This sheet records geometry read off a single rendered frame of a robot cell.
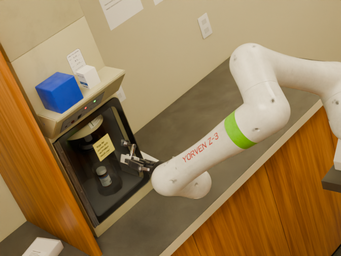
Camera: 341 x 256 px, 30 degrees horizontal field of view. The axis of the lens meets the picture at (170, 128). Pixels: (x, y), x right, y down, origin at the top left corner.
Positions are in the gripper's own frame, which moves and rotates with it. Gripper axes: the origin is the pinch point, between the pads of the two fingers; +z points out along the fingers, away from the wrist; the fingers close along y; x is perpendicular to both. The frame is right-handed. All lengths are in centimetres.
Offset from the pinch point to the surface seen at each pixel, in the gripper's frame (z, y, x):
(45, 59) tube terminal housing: 5, 38, -34
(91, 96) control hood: -6.8, 26.5, -23.8
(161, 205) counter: -6.5, -13.3, 17.0
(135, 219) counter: -2.1, -4.9, 23.0
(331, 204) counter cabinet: -22, -110, 19
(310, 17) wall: 47, -170, -73
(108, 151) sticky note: 3.5, 7.9, -2.8
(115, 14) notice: 48, -22, -55
